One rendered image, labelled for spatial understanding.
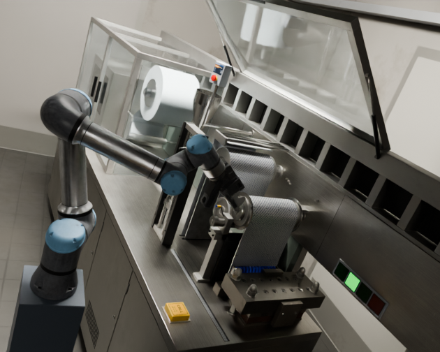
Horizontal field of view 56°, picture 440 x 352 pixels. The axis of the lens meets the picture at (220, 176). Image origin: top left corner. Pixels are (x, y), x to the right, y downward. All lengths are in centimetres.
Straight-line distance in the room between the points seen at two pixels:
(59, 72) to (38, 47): 29
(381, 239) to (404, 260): 11
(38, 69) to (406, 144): 337
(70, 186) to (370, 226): 106
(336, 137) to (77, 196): 102
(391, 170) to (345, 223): 27
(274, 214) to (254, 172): 24
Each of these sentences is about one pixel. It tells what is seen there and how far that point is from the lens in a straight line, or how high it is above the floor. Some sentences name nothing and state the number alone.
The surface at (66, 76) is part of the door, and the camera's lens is 455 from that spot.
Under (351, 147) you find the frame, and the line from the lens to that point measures 170.
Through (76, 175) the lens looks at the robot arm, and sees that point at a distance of 147.
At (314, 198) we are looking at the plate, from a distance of 180.
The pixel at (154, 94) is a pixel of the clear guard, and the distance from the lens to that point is 236.
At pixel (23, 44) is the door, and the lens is 451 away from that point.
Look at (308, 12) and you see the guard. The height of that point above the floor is 199.
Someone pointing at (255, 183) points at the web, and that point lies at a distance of 184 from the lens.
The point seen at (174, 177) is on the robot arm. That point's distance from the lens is 124.
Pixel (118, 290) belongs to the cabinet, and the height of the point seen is 64.
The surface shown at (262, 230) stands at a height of 121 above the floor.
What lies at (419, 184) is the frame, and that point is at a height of 162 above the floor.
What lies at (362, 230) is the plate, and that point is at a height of 136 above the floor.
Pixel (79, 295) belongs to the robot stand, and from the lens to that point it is 155.
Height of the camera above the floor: 188
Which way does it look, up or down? 19 degrees down
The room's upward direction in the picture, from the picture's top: 20 degrees clockwise
